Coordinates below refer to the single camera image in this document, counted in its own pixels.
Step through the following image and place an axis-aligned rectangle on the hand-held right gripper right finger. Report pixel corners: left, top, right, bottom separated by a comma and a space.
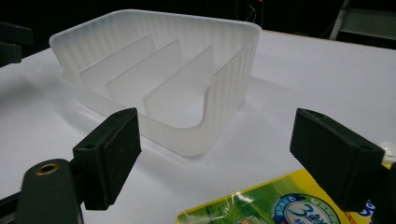
289, 107, 387, 213

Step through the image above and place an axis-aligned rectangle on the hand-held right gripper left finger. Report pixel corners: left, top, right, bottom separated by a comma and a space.
72, 107, 143, 211

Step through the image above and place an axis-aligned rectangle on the yellow green refill pouch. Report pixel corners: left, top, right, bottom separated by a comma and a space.
176, 141, 396, 224

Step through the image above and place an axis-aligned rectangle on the translucent white plastic organizer box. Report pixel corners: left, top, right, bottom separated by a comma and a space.
49, 8, 262, 158

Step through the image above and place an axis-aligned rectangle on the grey metal stand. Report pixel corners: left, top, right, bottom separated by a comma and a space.
329, 0, 396, 42

